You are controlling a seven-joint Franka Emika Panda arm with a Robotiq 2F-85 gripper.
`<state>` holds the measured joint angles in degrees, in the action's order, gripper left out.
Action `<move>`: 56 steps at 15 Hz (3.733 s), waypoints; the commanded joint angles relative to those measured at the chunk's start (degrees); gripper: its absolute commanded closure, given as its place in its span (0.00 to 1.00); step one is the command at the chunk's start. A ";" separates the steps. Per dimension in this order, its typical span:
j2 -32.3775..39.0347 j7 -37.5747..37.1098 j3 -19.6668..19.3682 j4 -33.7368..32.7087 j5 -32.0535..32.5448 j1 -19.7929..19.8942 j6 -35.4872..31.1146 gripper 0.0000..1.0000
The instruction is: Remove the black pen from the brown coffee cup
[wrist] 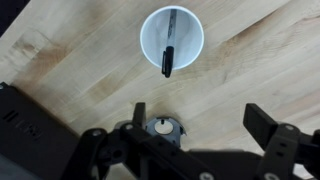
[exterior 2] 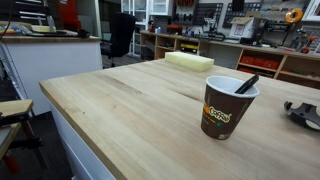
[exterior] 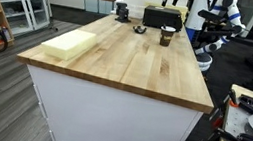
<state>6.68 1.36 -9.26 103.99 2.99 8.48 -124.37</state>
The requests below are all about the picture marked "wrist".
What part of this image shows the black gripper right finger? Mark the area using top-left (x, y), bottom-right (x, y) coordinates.
top-left (242, 102), bottom-right (320, 180)

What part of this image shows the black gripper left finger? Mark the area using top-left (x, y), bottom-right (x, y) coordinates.
top-left (59, 101), bottom-right (204, 180)

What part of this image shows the black pen with grey barrel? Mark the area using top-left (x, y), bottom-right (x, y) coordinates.
top-left (161, 8), bottom-right (178, 79)

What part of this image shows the brown paper coffee cup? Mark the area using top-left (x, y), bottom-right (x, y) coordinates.
top-left (139, 5), bottom-right (205, 71)

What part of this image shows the small round grey black part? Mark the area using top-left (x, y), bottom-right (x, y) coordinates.
top-left (144, 116), bottom-right (187, 148)

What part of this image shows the black rectangular box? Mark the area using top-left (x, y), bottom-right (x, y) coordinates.
top-left (0, 81), bottom-right (82, 180)

